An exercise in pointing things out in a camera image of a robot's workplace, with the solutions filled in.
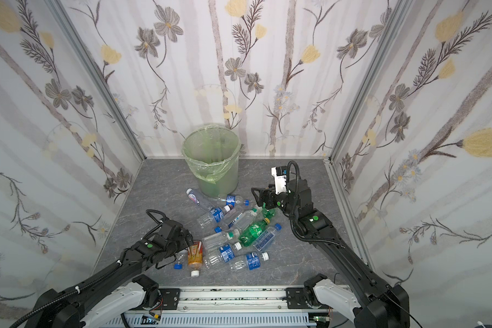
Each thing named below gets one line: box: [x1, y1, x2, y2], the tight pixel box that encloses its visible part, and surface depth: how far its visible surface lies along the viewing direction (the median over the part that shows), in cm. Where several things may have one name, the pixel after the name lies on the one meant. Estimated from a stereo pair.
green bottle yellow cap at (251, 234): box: [238, 217, 272, 248], surface depth 88 cm
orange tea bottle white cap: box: [187, 240, 205, 277], surface depth 81 cm
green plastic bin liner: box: [181, 125, 242, 184], surface depth 97 cm
